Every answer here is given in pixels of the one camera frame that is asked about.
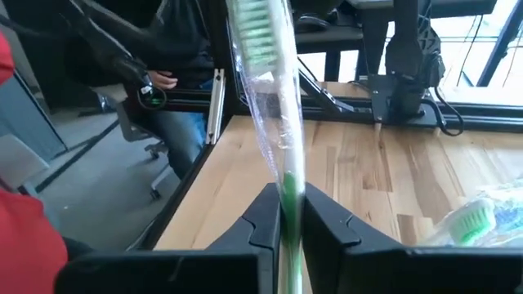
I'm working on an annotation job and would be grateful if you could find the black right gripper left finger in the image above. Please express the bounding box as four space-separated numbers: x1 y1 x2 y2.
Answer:
55 182 283 294

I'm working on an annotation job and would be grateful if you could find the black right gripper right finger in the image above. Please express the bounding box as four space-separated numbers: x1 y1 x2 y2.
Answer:
302 183 523 294

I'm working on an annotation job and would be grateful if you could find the green toothbrush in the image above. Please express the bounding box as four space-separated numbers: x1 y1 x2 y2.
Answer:
224 0 307 294
424 197 498 248

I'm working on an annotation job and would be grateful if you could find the blue toothbrush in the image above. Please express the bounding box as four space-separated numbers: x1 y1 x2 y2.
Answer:
492 199 523 247

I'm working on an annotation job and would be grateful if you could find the person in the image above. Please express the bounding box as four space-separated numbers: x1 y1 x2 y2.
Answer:
60 0 217 180
0 30 69 294

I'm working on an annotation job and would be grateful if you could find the grey blue partition panel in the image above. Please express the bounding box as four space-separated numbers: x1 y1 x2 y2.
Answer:
0 71 69 164

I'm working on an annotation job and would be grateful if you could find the black desk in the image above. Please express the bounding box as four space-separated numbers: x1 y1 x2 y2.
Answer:
293 24 365 82

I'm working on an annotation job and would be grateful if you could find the black computer mouse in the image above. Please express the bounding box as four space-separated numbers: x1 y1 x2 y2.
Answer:
295 15 330 32

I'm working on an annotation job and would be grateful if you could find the grey desk top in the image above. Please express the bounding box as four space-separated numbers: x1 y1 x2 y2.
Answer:
346 0 498 20

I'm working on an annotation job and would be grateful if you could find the silver metal bracket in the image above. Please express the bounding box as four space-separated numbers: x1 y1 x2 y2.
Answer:
205 68 226 146

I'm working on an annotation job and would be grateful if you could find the black aluminium table frame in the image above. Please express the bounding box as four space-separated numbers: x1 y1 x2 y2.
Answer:
138 67 523 251

